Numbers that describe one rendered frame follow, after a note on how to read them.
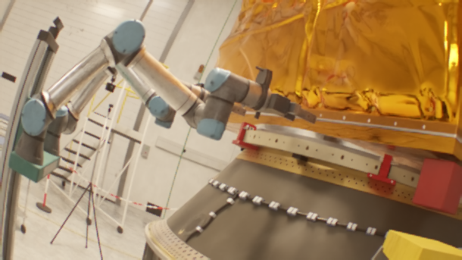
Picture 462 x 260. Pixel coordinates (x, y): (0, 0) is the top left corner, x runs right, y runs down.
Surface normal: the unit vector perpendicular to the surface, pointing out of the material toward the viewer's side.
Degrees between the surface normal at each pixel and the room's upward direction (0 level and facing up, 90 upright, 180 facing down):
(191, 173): 90
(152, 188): 90
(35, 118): 96
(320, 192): 62
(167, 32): 90
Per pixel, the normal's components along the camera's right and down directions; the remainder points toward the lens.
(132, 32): 0.47, -0.02
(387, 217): -0.13, -0.61
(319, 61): -0.86, -0.07
